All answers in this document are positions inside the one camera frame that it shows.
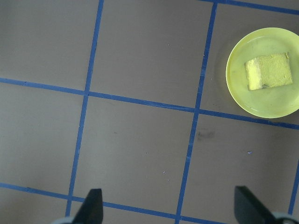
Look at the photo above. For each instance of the yellow foam block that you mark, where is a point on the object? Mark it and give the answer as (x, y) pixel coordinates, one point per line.
(271, 72)

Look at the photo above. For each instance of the yellow plastic plate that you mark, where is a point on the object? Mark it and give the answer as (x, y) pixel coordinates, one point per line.
(268, 105)

